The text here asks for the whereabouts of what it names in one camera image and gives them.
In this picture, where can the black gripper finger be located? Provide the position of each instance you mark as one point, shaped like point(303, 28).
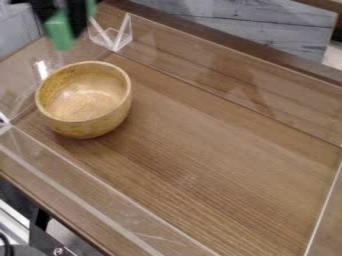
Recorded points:
point(45, 9)
point(77, 12)

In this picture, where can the green rectangular block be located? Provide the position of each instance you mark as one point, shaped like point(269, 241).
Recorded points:
point(58, 27)

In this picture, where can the brown wooden bowl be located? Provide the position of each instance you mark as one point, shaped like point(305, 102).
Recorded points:
point(85, 99)

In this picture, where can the clear acrylic front barrier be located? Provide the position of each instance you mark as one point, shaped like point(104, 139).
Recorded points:
point(108, 218)

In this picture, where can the clear acrylic corner bracket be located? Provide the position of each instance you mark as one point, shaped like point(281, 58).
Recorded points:
point(113, 39)

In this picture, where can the black table leg bracket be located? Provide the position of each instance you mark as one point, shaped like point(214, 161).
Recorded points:
point(41, 239)

